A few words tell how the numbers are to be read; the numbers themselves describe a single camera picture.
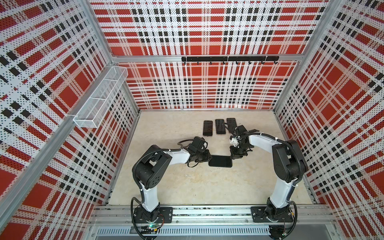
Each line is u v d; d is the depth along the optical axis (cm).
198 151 80
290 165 50
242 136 73
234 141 90
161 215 73
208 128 110
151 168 49
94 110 93
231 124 113
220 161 95
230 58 88
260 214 73
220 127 112
